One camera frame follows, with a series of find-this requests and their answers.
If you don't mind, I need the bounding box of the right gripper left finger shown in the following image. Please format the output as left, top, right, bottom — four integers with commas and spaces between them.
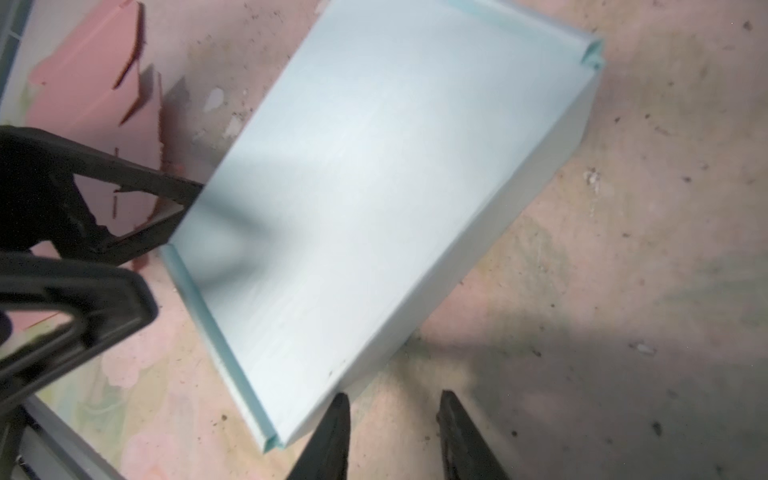
286, 393, 351, 480

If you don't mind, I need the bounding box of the light blue paper box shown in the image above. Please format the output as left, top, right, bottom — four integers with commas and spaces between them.
161, 1, 604, 452

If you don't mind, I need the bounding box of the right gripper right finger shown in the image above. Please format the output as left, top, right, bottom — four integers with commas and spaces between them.
436, 390, 510, 480

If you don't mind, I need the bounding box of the pink flat paper box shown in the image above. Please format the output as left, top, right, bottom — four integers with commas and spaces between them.
15, 1, 163, 259

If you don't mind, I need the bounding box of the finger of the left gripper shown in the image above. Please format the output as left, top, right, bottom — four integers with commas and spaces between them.
1, 252, 159, 413
1, 126, 203, 266

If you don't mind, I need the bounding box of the aluminium mounting rail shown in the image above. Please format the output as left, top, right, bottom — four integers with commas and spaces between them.
1, 397, 122, 480

